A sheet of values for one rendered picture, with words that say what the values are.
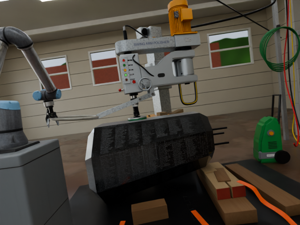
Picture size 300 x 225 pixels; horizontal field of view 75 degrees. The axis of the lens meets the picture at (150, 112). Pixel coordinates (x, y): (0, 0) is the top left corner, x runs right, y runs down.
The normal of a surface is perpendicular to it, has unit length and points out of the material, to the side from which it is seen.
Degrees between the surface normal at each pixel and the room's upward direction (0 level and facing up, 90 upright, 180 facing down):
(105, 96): 90
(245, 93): 90
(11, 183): 90
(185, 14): 90
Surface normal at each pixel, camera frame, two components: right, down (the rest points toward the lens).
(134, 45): 0.20, 0.04
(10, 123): 0.78, -0.01
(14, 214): -0.03, 0.07
